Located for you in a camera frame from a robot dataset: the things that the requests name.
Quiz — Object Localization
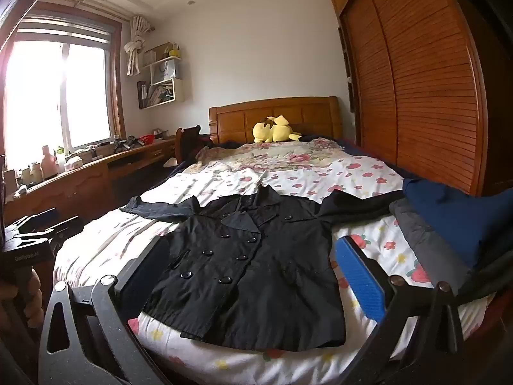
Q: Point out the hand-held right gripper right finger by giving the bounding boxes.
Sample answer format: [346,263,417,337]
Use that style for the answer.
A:
[334,235,466,385]

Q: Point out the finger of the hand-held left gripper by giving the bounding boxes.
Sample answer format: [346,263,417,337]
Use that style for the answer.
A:
[22,216,81,242]
[10,207,59,229]

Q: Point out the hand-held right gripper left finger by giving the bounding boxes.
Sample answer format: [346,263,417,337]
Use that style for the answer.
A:
[38,238,173,385]

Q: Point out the black double-breasted coat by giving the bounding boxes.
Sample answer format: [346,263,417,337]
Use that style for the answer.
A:
[120,184,406,352]

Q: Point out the person's left hand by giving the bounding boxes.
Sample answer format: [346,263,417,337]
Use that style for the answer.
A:
[23,269,44,330]

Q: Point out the strawberry print bed sheet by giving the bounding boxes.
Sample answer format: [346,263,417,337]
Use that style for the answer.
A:
[54,144,498,381]

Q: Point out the pink bottle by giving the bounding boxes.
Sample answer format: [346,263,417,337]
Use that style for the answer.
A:
[42,144,59,180]

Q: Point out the long wooden desk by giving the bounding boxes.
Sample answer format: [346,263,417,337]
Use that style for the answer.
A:
[0,136,178,235]

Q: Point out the grey folded cloth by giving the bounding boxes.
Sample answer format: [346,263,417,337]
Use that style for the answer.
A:
[389,201,478,290]

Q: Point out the black desk gadget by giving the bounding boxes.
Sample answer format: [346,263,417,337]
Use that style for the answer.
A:
[114,136,142,154]

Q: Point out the navy folded cloth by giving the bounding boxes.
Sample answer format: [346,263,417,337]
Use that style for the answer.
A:
[402,178,513,270]

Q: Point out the window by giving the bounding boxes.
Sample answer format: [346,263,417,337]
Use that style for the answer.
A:
[0,14,123,171]

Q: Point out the wooden chair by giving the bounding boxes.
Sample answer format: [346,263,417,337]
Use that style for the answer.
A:
[175,125,202,162]

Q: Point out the floral quilt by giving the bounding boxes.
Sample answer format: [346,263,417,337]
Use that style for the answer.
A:
[196,138,353,186]

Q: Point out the row of books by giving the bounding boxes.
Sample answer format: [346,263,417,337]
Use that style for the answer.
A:
[138,80,176,107]

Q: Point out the yellow plush toy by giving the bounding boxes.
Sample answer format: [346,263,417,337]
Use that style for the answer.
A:
[252,115,302,144]

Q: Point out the wooden bed headboard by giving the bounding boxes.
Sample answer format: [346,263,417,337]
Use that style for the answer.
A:
[208,96,345,146]

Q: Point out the white paper bag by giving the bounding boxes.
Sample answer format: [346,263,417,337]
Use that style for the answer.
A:
[156,58,177,81]

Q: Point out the tied beige curtain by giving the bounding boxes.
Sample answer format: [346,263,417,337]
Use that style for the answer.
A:
[123,15,155,77]

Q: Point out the wooden slatted wardrobe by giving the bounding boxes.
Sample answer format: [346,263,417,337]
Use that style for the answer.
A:
[329,0,513,209]

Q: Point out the white wall shelf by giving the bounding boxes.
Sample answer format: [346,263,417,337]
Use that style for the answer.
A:
[137,54,184,110]

